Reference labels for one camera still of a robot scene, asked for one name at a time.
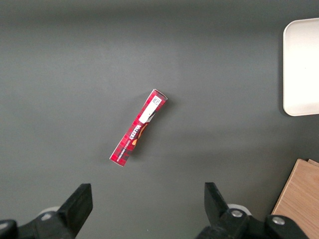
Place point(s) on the red cookie box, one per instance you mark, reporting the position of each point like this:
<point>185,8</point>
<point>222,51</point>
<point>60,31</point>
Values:
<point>139,127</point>

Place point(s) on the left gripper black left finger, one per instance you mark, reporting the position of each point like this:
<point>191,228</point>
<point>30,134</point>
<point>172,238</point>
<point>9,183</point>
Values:
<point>72,214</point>

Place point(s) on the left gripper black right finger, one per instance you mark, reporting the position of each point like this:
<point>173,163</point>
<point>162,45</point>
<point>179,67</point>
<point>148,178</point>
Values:
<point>221,219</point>

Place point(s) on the wooden drawer cabinet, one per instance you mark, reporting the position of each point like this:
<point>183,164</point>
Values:
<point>299,194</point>

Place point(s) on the beige plastic tray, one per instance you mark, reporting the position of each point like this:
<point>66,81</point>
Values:
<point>301,67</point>

